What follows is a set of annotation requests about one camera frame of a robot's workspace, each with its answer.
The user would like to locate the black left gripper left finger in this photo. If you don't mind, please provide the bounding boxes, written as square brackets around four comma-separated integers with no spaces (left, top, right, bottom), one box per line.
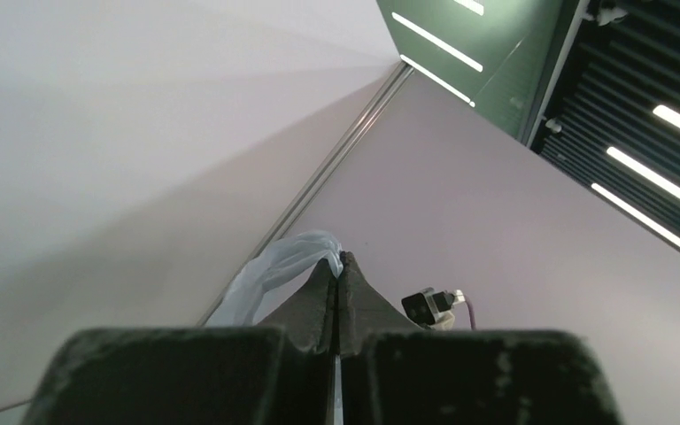
[23,260,336,424]

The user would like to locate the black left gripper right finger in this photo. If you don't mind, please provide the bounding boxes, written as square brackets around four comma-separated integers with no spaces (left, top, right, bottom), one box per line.
[336,251,622,424]

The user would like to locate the blue plastic trash bag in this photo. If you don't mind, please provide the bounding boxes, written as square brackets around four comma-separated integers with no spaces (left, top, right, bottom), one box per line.
[205,230,344,327]

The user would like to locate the aluminium left corner post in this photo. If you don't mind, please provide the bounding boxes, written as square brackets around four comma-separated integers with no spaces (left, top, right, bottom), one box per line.
[196,61,415,328]

